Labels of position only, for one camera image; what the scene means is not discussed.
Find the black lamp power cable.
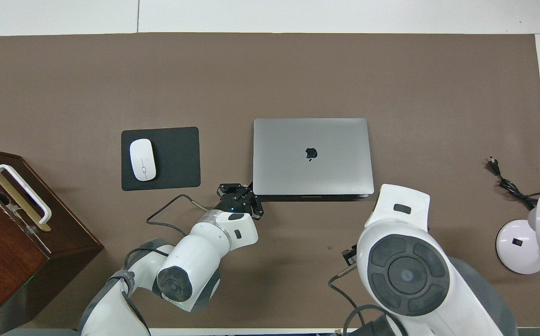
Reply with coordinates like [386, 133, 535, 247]
[487, 157, 539, 209]

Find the silver grey laptop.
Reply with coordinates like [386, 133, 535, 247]
[252, 118, 375, 201]

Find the white box handle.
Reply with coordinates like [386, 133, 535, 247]
[0, 164, 52, 225]

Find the white computer mouse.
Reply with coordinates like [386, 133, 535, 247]
[129, 139, 157, 182]

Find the black mouse pad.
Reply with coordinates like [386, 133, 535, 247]
[121, 126, 201, 191]

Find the brown table mat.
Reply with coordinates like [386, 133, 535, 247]
[0, 33, 540, 329]

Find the white desk lamp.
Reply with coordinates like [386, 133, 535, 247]
[496, 193, 540, 275]

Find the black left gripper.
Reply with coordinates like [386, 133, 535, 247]
[215, 182, 264, 220]

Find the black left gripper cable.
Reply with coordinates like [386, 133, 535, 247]
[147, 194, 211, 236]

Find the brass handle plate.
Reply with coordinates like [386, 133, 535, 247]
[0, 164, 51, 232]

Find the dark brown wooden box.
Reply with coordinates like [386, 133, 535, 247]
[0, 146, 104, 335]

